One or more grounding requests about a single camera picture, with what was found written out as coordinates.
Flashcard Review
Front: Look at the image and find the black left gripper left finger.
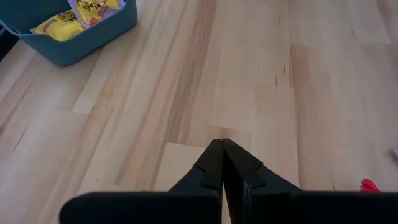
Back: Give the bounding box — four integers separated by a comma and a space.
59, 138, 224, 224

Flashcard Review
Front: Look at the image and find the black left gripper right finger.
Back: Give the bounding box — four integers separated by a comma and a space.
222, 138, 398, 224

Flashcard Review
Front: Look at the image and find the red candy packet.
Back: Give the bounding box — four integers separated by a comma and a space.
359, 178, 381, 193

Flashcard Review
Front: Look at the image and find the blue plastic bin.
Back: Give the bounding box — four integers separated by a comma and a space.
0, 0, 139, 67

